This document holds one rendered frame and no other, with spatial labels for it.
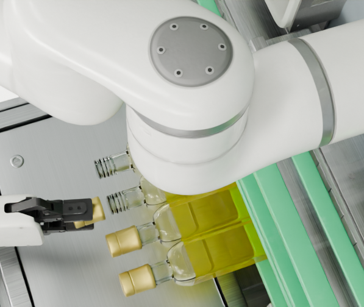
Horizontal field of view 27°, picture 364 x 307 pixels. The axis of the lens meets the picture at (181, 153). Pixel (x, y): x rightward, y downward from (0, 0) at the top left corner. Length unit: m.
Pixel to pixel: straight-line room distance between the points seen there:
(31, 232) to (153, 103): 0.58
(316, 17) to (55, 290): 0.56
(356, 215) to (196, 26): 0.49
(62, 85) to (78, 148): 0.68
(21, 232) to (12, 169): 0.21
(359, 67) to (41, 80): 0.25
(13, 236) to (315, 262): 0.41
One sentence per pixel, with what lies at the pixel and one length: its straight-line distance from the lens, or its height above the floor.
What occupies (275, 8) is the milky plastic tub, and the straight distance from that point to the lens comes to 1.12.
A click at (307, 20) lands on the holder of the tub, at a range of 1.11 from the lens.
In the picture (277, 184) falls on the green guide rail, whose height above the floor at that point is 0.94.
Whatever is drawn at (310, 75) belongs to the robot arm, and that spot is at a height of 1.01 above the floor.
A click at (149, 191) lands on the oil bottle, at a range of 1.08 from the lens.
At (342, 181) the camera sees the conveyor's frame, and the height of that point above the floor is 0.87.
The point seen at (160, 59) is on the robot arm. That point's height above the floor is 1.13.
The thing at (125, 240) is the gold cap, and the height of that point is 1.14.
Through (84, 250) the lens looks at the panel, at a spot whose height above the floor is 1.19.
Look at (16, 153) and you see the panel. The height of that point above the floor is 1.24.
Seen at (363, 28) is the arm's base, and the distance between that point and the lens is 0.66.
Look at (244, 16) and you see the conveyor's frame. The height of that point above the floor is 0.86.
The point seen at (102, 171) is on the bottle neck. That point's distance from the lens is 1.11.
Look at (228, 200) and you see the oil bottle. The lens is 1.08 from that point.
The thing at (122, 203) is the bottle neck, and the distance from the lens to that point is 1.09.
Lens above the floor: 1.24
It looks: 11 degrees down
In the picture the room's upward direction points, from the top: 108 degrees counter-clockwise
